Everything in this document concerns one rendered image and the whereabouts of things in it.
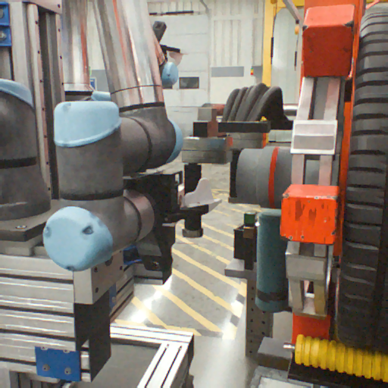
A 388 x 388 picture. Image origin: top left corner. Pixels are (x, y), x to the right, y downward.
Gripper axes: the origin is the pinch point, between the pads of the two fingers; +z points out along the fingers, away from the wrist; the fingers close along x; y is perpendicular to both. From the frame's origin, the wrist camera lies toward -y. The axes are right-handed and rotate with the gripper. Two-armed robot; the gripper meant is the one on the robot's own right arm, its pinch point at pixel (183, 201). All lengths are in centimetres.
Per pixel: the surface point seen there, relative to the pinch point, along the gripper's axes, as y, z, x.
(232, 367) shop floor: -83, 74, 11
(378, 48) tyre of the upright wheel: 25.1, -0.8, -32.1
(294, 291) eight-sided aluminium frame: -16.0, 1.5, -20.9
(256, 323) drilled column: -67, 84, 3
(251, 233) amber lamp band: -24, 64, 1
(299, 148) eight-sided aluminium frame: 10.5, -4.9, -21.7
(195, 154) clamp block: 8.7, 2.6, -1.7
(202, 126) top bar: 14.0, 0.9, -3.8
